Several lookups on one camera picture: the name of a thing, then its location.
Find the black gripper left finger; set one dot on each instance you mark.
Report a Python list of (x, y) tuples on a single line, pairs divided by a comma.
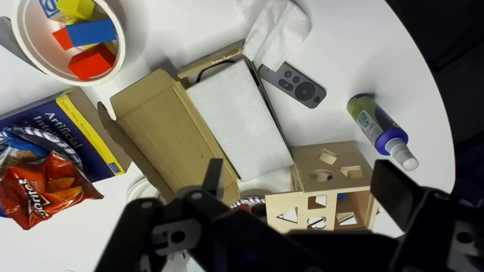
[(213, 180)]

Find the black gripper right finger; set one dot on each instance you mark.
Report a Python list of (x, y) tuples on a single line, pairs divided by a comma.
[(399, 195)]

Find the white styrofoam sheet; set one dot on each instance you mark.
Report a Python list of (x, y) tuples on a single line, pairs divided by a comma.
[(236, 113)]

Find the green spray bottle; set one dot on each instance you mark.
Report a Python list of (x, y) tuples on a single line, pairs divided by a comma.
[(385, 136)]

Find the wooden shape sorter box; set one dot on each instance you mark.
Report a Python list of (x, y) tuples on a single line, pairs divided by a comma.
[(329, 190)]

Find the open cardboard box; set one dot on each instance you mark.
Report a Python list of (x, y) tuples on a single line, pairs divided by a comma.
[(160, 130)]

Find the grey remote control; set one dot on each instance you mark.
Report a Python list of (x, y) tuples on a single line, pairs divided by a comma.
[(295, 84)]

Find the blue and yellow book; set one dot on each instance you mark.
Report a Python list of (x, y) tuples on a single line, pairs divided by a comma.
[(68, 124)]

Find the white tissue paper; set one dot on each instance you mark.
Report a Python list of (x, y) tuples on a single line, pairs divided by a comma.
[(275, 30)]

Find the red wooden block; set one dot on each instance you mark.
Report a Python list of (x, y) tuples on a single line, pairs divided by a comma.
[(90, 62)]

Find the red chips bag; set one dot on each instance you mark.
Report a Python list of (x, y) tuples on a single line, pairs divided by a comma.
[(31, 192)]

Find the blue wooden block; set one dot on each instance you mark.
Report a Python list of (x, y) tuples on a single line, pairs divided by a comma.
[(90, 32)]

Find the orange wooden block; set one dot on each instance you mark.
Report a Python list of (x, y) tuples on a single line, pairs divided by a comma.
[(62, 36)]

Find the yellow wooden block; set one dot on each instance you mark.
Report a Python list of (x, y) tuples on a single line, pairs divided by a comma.
[(80, 9)]

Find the white bowl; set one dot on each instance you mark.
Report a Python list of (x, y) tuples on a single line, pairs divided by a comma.
[(33, 23)]

